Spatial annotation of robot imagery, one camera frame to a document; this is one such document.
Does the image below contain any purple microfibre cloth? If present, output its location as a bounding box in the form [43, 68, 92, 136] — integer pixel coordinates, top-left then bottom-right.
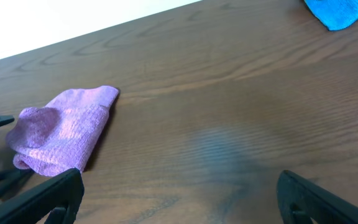
[6, 85, 119, 177]

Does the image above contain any blue cloth in pile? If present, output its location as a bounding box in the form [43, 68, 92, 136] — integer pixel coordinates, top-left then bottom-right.
[304, 0, 358, 31]

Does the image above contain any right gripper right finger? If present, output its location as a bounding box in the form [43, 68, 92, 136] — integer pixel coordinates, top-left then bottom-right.
[276, 170, 358, 224]

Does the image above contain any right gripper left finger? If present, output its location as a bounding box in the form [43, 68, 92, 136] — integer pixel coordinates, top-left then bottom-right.
[0, 168, 85, 224]

